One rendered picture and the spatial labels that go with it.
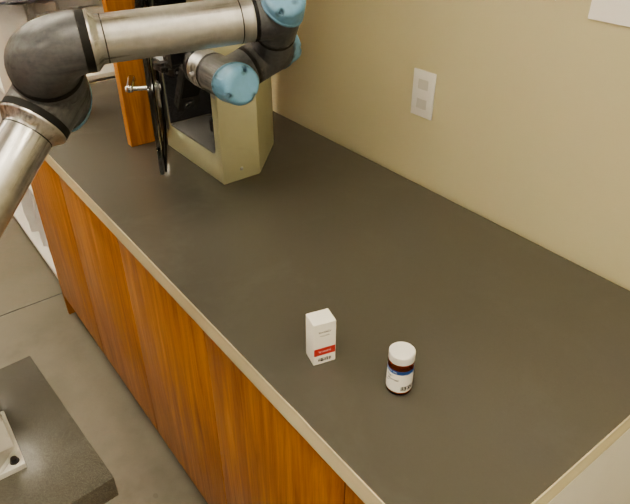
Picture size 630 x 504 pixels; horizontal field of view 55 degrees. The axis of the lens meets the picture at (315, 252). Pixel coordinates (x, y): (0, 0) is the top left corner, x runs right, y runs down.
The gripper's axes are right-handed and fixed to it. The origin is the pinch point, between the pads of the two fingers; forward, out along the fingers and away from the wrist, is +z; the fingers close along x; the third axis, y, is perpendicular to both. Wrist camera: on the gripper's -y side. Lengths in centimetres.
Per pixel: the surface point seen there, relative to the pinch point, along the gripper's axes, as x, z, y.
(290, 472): 16, -70, -58
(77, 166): 14.9, 30.2, -34.0
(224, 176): -11.4, -3.7, -31.7
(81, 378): 25, 55, -128
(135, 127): -4.2, 33.3, -28.5
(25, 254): 17, 155, -128
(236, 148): -15.6, -3.7, -25.1
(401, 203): -40, -38, -34
